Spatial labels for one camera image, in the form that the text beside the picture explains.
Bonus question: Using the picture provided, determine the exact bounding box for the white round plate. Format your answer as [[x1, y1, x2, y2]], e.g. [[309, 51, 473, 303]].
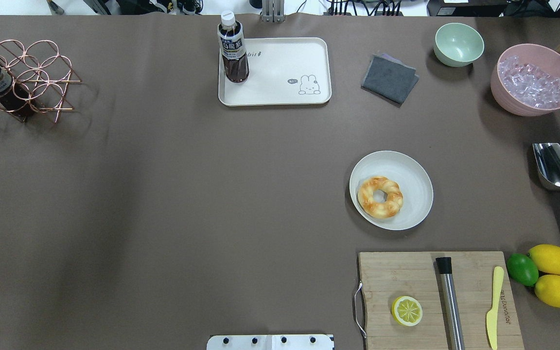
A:
[[348, 150, 434, 230]]

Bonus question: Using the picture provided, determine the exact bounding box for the glazed twisted donut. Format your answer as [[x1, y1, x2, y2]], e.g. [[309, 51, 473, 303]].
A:
[[358, 176, 404, 219]]

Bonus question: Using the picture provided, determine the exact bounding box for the white rabbit serving tray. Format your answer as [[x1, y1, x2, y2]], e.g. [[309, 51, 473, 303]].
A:
[[218, 37, 333, 107]]

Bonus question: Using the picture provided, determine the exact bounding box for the dark tea bottle on tray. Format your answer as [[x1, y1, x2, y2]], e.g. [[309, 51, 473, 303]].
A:
[[217, 10, 249, 83]]

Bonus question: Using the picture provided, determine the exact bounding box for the grey folded cloth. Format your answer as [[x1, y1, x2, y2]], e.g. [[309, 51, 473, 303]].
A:
[[361, 53, 420, 104]]

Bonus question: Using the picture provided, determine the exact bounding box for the bamboo cutting board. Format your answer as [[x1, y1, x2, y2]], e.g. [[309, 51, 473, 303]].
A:
[[358, 252, 505, 350]]

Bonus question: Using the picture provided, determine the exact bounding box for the lemon half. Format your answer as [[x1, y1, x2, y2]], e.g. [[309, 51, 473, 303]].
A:
[[391, 296, 423, 327]]

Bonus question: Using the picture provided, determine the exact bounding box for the mint green bowl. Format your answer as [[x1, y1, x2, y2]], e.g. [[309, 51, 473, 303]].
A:
[[434, 23, 485, 67]]

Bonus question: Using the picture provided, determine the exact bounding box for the steel muddler black tip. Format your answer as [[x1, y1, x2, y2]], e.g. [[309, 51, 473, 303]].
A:
[[435, 257, 465, 350]]

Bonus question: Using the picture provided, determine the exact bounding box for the yellow plastic knife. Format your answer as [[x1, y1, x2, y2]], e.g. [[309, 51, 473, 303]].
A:
[[485, 266, 504, 350]]

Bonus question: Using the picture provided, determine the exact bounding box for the green lime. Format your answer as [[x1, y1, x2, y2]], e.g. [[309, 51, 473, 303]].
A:
[[506, 253, 539, 287]]

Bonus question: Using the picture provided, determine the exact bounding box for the pink bowl of ice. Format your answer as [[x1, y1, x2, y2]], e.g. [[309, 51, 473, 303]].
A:
[[490, 44, 560, 117]]

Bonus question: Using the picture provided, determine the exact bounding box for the steel ice scoop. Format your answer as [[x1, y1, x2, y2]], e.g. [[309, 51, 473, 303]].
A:
[[532, 142, 560, 192]]

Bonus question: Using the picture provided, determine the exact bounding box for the upper yellow lemon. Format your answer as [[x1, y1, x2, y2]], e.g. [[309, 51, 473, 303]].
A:
[[527, 244, 560, 275]]

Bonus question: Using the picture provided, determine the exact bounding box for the yellow lemon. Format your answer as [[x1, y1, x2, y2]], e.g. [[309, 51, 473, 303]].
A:
[[535, 274, 560, 308], [527, 244, 560, 275]]

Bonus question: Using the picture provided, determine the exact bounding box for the lower yellow lemon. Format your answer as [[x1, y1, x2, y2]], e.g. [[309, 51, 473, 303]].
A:
[[535, 274, 560, 308]]

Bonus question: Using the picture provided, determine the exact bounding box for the tea bottle in rack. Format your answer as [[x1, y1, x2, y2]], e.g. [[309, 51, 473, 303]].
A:
[[0, 65, 35, 122]]

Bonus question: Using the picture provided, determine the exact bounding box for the aluminium camera post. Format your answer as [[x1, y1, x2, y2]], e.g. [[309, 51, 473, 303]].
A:
[[261, 0, 286, 23]]

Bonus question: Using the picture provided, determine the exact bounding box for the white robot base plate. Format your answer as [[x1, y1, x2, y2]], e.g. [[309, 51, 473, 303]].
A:
[[206, 334, 335, 350]]

